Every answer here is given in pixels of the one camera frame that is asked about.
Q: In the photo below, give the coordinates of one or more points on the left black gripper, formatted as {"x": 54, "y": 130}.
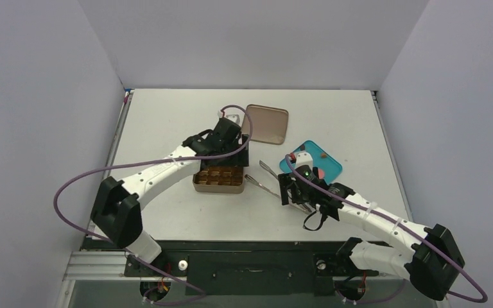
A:
{"x": 239, "y": 159}

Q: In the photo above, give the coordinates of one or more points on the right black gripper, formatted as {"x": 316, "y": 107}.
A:
{"x": 291, "y": 187}

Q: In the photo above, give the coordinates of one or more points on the metal tongs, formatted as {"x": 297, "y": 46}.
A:
{"x": 263, "y": 195}

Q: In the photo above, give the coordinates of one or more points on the gold cookie tin box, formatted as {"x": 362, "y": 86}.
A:
{"x": 219, "y": 180}

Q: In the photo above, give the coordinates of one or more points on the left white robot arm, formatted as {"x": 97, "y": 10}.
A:
{"x": 118, "y": 206}

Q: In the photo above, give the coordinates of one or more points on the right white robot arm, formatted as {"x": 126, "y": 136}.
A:
{"x": 427, "y": 257}

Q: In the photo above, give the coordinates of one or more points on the teal plastic tray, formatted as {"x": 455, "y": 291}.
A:
{"x": 331, "y": 167}

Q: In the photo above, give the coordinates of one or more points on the brown tin lid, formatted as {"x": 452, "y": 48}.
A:
{"x": 270, "y": 124}

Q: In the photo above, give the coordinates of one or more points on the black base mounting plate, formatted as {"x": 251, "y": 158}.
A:
{"x": 272, "y": 268}

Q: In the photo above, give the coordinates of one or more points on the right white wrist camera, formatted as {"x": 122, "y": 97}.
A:
{"x": 301, "y": 158}

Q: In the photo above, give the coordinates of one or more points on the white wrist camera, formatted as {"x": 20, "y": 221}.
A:
{"x": 301, "y": 158}
{"x": 235, "y": 118}

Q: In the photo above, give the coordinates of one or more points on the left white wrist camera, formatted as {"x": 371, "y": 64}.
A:
{"x": 235, "y": 118}

